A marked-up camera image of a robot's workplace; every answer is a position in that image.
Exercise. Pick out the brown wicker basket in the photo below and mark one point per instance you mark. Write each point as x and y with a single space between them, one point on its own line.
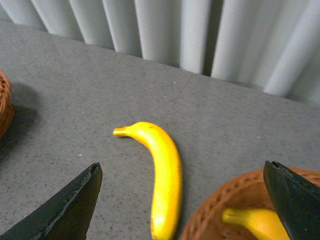
6 108
247 191

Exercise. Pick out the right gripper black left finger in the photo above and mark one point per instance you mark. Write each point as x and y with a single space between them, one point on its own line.
66 215

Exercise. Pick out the white pleated curtain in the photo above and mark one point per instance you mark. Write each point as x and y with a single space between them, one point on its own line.
270 45

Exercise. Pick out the yellow banana beside basket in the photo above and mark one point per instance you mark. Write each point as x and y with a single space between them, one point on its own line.
168 176

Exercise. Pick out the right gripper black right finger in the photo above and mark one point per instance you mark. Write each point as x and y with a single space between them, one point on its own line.
295 195

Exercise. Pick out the yellow banana lower in basket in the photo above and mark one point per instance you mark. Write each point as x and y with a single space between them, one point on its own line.
264 224

